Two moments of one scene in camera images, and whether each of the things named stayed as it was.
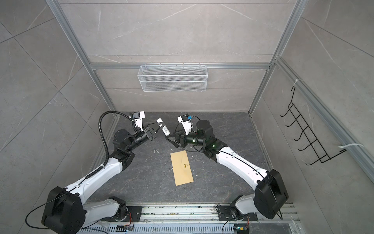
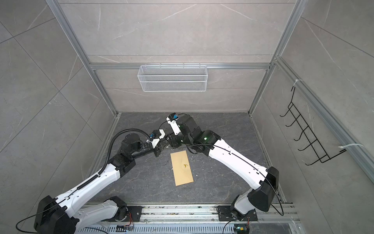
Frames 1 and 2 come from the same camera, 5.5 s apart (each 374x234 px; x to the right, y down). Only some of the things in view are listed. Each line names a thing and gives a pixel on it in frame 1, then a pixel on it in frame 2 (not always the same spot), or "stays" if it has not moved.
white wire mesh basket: x=172 y=78 stays
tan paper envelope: x=182 y=171 stays
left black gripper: x=151 y=133 → x=158 y=149
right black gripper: x=184 y=137 stays
